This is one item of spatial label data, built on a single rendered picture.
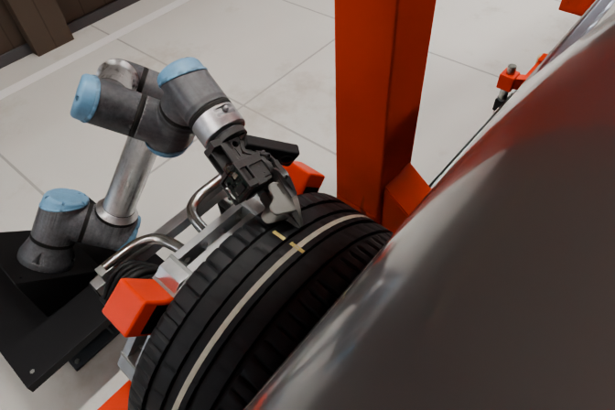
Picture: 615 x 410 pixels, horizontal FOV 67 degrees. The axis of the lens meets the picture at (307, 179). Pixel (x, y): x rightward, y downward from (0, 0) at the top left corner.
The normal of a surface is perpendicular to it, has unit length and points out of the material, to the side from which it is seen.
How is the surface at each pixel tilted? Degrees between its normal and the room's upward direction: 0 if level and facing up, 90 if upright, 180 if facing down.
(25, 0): 90
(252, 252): 1
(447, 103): 0
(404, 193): 36
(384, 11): 90
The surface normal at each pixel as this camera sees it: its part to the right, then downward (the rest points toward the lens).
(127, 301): -0.42, -0.22
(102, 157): -0.05, -0.67
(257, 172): 0.47, -0.50
